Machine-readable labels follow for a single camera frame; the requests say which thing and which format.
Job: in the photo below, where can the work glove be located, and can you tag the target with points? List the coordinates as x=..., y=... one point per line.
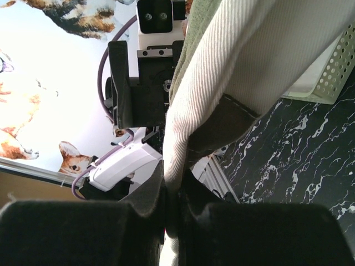
x=228, y=122
x=253, y=51

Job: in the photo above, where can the green plastic storage basket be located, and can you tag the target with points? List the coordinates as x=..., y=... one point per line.
x=325, y=78

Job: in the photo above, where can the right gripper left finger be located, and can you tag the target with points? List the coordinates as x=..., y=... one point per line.
x=125, y=232

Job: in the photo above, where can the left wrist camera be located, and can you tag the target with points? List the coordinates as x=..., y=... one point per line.
x=159, y=22

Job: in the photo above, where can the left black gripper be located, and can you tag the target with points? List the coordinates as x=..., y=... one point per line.
x=141, y=101

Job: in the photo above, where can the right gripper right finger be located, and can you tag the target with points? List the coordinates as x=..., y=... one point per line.
x=216, y=232

